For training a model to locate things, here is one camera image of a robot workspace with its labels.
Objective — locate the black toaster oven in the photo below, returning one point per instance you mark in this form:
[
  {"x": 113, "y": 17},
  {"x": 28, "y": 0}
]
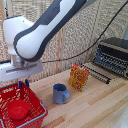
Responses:
[{"x": 113, "y": 55}]

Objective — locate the black oven rack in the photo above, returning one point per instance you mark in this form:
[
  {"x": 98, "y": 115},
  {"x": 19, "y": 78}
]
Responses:
[{"x": 97, "y": 73}]

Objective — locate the red yellow snack box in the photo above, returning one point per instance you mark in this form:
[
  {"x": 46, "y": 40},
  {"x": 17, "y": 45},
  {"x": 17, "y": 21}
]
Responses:
[{"x": 78, "y": 77}]

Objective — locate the red shopping basket blue rim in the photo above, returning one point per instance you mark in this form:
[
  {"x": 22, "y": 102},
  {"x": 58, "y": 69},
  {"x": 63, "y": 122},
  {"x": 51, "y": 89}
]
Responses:
[{"x": 20, "y": 105}]

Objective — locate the blue plastic pitcher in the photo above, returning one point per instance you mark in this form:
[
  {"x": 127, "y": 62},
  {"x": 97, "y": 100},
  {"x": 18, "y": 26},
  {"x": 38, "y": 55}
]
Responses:
[{"x": 60, "y": 93}]

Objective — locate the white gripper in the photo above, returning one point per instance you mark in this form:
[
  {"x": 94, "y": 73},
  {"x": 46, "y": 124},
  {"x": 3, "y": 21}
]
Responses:
[{"x": 20, "y": 69}]

